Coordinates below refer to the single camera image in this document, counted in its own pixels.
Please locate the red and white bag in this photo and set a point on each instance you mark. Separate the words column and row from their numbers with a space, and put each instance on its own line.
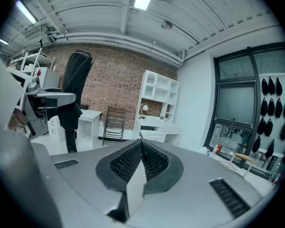
column 218, row 148

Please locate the group of black wall items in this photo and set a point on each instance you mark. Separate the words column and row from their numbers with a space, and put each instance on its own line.
column 275, row 108

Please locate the light wooden chair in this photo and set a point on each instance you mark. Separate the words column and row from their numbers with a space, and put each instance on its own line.
column 243, row 157

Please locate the ceiling tube light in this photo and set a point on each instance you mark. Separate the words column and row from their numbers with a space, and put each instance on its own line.
column 26, row 11
column 1, row 40

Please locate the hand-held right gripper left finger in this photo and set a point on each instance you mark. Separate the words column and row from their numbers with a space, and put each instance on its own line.
column 114, row 172

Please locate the white open side cabinet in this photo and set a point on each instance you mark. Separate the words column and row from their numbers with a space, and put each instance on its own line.
column 90, row 117

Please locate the dark framed window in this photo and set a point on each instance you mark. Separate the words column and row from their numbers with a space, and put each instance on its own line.
column 235, row 103

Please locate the white drawer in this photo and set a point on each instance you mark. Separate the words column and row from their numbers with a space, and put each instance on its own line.
column 153, row 135

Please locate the round ceiling fixture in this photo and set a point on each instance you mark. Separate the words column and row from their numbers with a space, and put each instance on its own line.
column 166, row 24

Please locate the clear water bottle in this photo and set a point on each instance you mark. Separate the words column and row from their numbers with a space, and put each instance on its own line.
column 207, row 151

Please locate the white metal shelf rack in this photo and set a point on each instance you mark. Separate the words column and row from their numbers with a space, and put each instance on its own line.
column 31, row 63

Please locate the small potted flower plant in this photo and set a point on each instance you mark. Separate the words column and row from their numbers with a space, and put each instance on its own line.
column 161, row 117

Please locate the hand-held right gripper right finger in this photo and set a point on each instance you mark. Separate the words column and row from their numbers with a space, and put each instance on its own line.
column 166, row 172

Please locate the white shelf hutch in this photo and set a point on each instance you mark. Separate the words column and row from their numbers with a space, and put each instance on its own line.
column 160, row 89

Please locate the white filing drawer cabinet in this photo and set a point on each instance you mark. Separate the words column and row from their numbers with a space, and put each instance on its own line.
column 54, row 129

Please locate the grey ceiling pipes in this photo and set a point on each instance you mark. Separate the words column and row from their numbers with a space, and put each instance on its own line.
column 123, row 40

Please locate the gold arc globe lamp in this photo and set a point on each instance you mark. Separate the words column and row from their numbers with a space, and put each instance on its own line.
column 144, row 108

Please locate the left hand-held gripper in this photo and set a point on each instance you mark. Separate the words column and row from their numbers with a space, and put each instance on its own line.
column 31, row 103

